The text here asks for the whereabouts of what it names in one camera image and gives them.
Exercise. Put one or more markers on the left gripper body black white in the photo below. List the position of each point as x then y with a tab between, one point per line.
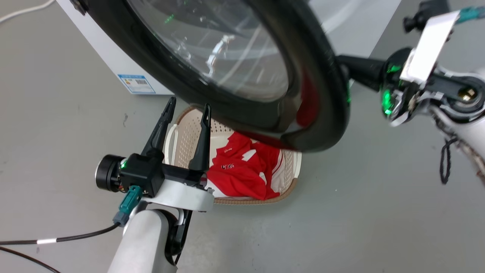
142	172

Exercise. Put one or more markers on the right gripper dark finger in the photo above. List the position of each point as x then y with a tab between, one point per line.
360	70

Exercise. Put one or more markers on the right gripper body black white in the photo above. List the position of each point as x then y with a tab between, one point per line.
424	60

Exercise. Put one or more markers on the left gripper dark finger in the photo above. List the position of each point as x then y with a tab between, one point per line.
201	148
161	129

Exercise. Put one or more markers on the black round glass washer door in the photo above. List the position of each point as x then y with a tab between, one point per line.
326	94

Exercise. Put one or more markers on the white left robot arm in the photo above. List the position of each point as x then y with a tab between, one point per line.
146	242

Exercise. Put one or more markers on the white washing machine body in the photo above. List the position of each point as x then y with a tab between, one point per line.
110	53

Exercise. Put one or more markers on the beige perforated laundry basket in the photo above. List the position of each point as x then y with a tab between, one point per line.
188	131

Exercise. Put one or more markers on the red white garment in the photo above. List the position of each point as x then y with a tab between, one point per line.
238	170

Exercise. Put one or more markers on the blue white energy label sticker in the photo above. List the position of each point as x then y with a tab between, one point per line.
137	83

